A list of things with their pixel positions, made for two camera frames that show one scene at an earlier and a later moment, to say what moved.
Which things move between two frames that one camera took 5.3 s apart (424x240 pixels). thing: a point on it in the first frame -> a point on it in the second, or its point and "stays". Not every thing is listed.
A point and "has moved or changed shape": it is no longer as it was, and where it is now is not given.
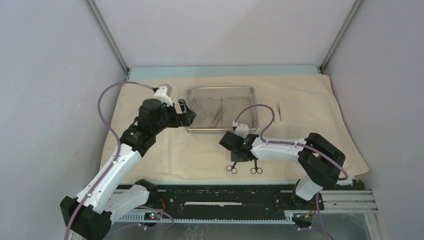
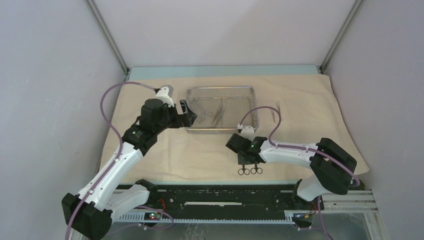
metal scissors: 232,168 -> 243,169
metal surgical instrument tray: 217,107 stays
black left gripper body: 169,118 stays
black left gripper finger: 188,115 stays
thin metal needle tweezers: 278,109 has moved or changed shape
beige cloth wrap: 289,106 stays
